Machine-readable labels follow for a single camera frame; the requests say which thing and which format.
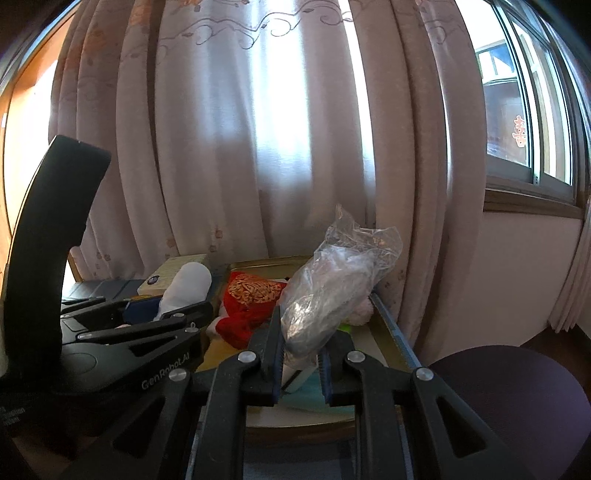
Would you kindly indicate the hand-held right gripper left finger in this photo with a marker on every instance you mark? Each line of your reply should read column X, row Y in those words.
column 277, row 369

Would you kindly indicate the pale plain curtain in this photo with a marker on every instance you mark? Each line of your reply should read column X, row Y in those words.
column 572, row 277

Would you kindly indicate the blue plaid tablecloth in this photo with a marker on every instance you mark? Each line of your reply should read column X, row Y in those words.
column 101, row 288

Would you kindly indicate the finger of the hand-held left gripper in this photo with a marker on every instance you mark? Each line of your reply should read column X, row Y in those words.
column 152, row 325
column 92, row 307

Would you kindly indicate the sliding window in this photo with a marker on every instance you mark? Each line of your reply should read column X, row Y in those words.
column 521, row 92

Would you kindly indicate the dark purple round stool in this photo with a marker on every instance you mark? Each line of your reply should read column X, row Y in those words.
column 508, row 406

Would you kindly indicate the pale floral curtain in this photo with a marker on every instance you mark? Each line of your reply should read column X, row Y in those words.
column 231, row 138

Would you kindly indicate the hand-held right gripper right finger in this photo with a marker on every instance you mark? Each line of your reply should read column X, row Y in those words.
column 325, row 374

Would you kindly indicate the pink fluffy plush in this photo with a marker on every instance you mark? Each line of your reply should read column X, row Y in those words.
column 360, row 311

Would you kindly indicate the green tissue packet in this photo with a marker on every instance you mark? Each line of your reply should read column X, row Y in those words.
column 345, row 326

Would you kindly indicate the red paper window decoration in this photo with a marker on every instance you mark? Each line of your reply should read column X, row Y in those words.
column 519, row 131

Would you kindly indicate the white towel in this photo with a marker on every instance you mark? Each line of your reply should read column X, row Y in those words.
column 187, row 286

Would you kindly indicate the clear plastic bag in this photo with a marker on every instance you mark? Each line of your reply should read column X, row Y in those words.
column 318, row 300

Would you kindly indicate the pale yellow tissue box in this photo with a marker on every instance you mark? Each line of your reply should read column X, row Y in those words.
column 173, row 270

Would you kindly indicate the teal cloth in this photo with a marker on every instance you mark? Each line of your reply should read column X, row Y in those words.
column 302, row 392

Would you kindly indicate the red embroidered pouch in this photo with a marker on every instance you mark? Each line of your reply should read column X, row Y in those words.
column 249, row 300

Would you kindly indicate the orange wooden wardrobe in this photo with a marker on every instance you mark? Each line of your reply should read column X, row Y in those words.
column 27, row 69

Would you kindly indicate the gold rectangular box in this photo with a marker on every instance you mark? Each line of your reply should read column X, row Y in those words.
column 263, row 266

